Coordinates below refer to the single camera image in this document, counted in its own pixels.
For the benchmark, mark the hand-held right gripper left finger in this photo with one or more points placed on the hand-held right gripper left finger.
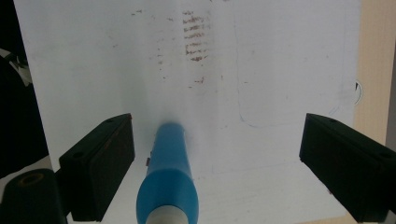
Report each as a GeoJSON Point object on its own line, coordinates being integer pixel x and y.
{"type": "Point", "coordinates": [96, 168]}

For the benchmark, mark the blue bottle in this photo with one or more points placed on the blue bottle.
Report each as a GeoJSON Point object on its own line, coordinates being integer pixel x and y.
{"type": "Point", "coordinates": [168, 161]}

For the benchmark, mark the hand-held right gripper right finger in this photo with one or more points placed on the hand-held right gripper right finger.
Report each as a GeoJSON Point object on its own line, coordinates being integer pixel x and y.
{"type": "Point", "coordinates": [345, 168]}

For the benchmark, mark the white table sheet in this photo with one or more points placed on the white table sheet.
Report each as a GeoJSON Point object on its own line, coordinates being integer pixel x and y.
{"type": "Point", "coordinates": [264, 62]}

